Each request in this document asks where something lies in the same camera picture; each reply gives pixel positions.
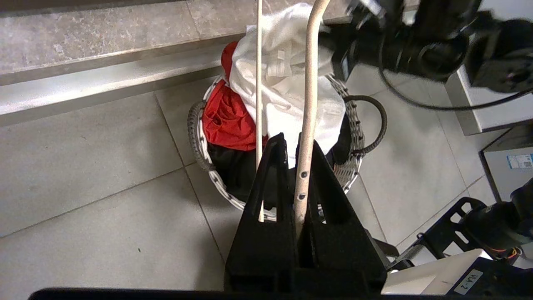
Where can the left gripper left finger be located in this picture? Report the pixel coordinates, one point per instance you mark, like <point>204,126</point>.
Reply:
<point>266,250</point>

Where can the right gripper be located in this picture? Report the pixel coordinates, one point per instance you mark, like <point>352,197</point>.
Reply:
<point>349,50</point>

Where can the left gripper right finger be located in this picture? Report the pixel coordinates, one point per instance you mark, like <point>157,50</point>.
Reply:
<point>333,250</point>

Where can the pale wooden clothes hanger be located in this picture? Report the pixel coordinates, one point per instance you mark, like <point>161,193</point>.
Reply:
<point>310,104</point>

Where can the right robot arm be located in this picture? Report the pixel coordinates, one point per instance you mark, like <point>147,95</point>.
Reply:
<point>441,46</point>

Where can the black white woven laundry basket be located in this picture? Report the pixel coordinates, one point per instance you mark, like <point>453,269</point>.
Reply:
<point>354,125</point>

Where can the white garment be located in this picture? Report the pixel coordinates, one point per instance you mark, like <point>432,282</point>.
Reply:
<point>283,91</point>

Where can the black garment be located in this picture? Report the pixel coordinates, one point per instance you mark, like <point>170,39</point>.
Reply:
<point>233,168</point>

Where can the red garment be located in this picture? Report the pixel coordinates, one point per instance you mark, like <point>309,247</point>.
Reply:
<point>227,121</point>

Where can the white cabinet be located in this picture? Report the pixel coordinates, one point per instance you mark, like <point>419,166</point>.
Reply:
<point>491,110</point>

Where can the grey box with label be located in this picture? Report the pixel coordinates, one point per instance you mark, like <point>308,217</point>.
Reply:
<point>499,177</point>

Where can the grey stone step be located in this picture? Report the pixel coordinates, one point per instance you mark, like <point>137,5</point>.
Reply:
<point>104,41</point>

